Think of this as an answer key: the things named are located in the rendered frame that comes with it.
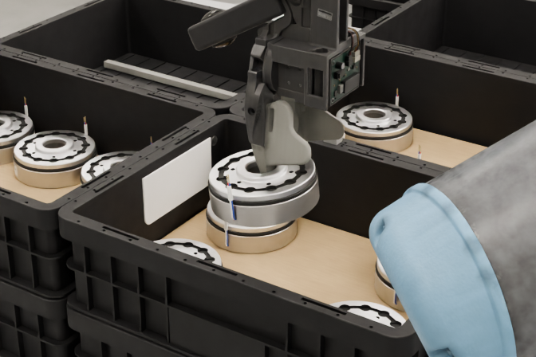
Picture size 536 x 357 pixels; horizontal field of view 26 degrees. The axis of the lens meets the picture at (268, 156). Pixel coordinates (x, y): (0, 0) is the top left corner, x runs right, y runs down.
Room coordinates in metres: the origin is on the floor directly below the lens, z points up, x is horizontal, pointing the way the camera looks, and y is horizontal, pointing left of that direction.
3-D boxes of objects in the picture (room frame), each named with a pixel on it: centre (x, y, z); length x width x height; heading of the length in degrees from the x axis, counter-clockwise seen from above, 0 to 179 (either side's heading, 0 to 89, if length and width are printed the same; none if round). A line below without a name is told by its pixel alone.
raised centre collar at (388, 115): (1.40, -0.14, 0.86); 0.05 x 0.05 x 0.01
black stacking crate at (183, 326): (1.03, -0.03, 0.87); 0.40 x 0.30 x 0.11; 57
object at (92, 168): (1.25, 0.17, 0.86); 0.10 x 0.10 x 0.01
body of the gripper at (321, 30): (0.99, -0.03, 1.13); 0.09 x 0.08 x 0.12; 57
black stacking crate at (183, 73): (1.50, 0.14, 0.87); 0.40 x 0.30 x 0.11; 57
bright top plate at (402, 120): (1.40, -0.14, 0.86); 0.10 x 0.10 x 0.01
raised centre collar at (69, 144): (1.31, 0.27, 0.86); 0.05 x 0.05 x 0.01
